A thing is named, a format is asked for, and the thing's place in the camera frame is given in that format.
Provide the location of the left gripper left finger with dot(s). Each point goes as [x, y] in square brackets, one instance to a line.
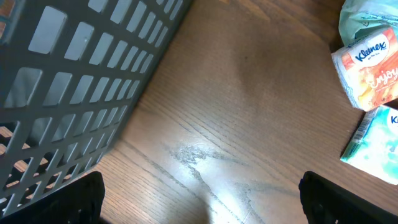
[79, 202]

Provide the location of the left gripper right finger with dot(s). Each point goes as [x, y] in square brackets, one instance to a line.
[325, 202]

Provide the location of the teal Kleenex tissue pack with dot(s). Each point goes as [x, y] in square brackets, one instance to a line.
[373, 147]

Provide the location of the orange tissue pack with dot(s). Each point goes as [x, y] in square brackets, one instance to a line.
[367, 69]

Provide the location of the grey plastic basket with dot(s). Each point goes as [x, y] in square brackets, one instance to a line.
[71, 73]

